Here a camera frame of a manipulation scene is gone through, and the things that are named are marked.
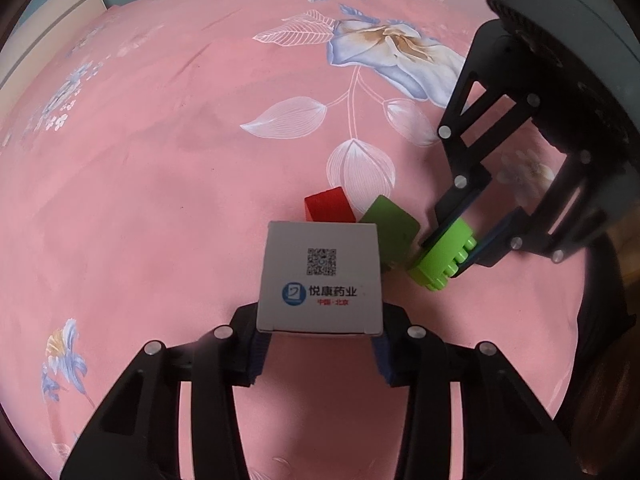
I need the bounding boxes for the dark green wooden block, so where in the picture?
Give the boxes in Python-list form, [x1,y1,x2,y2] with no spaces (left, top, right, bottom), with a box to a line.
[359,195,420,272]

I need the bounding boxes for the light green toy brick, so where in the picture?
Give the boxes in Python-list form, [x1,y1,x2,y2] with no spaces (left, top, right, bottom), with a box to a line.
[408,218,477,292]

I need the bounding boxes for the red wooden block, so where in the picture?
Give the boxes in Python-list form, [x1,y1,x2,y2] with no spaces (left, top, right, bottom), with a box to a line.
[304,186,356,223]

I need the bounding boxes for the white medicine box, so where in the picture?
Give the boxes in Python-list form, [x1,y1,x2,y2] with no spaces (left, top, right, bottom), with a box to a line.
[256,221,383,336]

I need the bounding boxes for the pink floral bed duvet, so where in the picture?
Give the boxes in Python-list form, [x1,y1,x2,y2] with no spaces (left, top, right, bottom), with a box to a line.
[1,0,585,479]

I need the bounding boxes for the white bed headboard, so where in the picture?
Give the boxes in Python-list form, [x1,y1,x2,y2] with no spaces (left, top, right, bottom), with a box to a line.
[1,0,106,118]

